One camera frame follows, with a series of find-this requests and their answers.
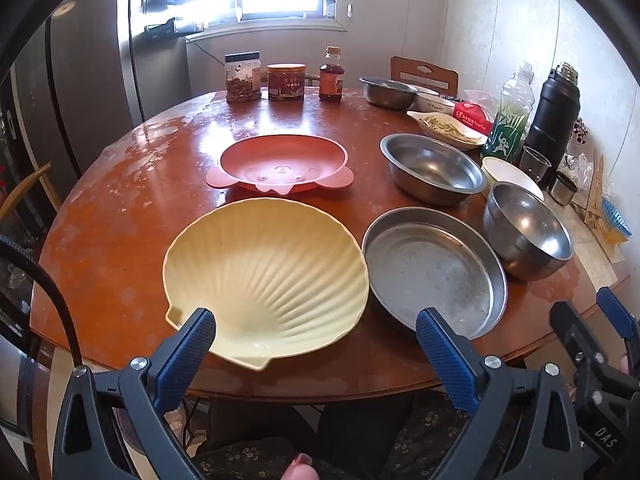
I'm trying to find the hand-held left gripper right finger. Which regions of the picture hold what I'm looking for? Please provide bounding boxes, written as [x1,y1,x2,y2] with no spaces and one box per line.
[415,307,586,480]

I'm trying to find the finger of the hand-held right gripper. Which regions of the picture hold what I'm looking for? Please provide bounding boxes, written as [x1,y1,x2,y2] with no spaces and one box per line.
[549,301,608,376]
[595,286,640,348]

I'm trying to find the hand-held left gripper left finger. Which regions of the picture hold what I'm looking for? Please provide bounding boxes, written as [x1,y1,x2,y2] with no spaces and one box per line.
[52,307,218,480]

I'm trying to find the stainless steel plate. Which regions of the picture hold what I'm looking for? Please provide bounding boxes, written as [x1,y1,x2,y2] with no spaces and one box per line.
[361,206,508,341]

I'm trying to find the yellow shell-shaped plate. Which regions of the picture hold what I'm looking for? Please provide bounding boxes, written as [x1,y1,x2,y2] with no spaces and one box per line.
[162,197,371,372]

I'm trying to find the deep stainless steel bowl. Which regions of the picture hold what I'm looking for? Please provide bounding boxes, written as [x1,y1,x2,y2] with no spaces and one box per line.
[482,181,575,281]

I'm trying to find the yellow bowl with white inside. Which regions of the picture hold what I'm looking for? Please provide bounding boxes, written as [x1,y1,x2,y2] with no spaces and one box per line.
[481,156,545,201]

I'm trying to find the wide stainless steel basin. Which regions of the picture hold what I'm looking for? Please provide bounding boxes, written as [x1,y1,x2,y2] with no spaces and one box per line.
[379,133,488,207]

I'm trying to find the pink pig-shaped plate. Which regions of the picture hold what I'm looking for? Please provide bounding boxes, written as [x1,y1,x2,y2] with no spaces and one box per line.
[206,133,355,196]

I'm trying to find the person's left hand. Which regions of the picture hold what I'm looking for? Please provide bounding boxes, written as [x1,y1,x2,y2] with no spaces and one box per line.
[282,453,322,480]

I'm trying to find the blue brush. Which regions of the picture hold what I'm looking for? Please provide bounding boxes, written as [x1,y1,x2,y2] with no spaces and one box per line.
[600,196,633,241]

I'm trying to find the small steel cup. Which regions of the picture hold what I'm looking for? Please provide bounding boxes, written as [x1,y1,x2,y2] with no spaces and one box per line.
[548,170,578,206]

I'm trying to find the clear plastic cup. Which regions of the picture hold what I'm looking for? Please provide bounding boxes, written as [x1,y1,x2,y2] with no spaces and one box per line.
[518,146,552,183]

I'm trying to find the black thermos flask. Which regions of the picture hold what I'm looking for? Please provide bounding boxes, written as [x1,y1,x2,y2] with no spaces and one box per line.
[525,61,581,173]

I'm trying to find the green label plastic bottle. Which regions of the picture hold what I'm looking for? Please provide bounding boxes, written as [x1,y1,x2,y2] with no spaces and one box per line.
[481,61,536,163]

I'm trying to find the bean sprouts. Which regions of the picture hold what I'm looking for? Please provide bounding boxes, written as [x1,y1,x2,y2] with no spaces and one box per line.
[422,115,483,145]

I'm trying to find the red tissue pack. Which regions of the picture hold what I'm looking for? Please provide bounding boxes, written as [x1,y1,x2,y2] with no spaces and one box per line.
[452,100,496,136]

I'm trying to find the white oval plate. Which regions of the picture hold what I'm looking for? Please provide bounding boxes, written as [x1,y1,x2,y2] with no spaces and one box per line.
[406,110,488,152]

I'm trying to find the printed white ceramic bowl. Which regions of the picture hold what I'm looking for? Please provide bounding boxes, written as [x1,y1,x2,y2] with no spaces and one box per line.
[415,91,457,115]

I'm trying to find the glass door cabinet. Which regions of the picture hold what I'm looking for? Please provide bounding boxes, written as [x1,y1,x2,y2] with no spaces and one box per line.
[0,70,51,271]

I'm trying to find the shallow stainless steel bowl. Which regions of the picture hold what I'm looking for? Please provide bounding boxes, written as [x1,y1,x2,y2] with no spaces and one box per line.
[358,76,420,110]

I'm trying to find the dark lid plastic jar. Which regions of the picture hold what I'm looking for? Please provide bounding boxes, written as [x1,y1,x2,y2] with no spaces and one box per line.
[224,51,263,103]

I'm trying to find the red tin can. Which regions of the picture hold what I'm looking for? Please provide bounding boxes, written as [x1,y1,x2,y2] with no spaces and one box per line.
[266,63,307,102]

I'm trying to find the wooden chair back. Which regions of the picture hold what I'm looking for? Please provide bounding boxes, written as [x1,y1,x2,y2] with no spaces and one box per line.
[390,56,459,97]

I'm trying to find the grey refrigerator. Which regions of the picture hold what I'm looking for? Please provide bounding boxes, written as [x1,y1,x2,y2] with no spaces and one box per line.
[10,0,193,196]

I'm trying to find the brown sauce bottle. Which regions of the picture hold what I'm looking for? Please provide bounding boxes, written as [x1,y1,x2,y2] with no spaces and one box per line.
[318,46,345,102]

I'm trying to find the black cable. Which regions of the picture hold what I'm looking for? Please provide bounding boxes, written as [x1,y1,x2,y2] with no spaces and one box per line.
[0,235,83,367]

